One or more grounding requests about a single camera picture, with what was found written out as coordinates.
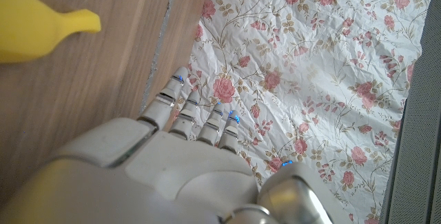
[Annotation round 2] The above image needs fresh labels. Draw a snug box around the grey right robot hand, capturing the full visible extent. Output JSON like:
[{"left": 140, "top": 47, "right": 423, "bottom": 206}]
[{"left": 0, "top": 66, "right": 345, "bottom": 224}]

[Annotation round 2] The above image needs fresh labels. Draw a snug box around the yellow banana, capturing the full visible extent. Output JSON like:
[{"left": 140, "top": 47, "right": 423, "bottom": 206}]
[{"left": 0, "top": 0, "right": 102, "bottom": 64}]

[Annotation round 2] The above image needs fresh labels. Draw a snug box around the floral backdrop cloth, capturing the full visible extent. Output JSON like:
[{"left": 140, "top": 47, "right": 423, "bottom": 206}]
[{"left": 187, "top": 0, "right": 435, "bottom": 224}]

